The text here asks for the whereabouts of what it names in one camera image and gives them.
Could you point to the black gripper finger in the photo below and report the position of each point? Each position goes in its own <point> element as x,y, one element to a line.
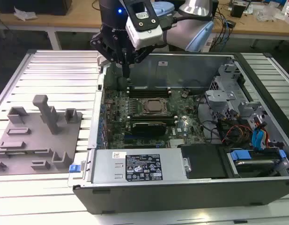
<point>97,42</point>
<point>143,55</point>

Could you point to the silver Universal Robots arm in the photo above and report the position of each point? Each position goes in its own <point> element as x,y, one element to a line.
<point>179,32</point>

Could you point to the green RAM stick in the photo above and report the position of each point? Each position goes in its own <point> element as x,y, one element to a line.
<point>149,87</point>

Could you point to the black RAM slot row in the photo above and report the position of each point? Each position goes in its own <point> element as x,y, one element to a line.
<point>151,119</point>
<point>149,93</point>

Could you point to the wooden desk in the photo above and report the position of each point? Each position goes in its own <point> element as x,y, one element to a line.
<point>76,20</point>

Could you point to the silver CPU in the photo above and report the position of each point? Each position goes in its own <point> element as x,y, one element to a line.
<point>156,105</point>

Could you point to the black coin cell holder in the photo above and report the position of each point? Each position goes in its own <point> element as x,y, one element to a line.
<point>184,93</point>

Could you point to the green motherboard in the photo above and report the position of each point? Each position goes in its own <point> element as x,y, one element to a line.
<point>191,110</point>

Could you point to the black graphics card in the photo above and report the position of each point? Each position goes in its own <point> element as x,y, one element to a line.
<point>149,130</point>

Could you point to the white crumpled paper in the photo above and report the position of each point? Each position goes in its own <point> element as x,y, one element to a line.
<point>24,14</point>

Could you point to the metal drive cage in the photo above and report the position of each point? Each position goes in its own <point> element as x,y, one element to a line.
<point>219,98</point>

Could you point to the silver chipset heatsink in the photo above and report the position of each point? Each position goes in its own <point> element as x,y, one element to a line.
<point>177,143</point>

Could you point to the small black device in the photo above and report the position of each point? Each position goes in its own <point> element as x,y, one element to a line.
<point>236,10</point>

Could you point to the grey parts rack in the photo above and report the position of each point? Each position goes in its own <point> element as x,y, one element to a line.
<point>41,143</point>

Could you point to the grey power supply unit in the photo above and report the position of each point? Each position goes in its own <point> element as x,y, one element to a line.
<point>106,166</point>

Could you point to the black plastic cover plate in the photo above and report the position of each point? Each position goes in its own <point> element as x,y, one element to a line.
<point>202,161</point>

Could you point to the blue case latch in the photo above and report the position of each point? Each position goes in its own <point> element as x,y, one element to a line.
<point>74,168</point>

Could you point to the clear plastic bags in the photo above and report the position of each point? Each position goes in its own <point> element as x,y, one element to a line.
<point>266,12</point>

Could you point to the hard disk in blue carrier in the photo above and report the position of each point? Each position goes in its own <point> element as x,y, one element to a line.
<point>240,155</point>

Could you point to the black open PC case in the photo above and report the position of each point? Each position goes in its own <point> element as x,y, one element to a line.
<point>158,199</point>

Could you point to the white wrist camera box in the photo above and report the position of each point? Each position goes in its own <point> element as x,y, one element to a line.
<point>144,35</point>

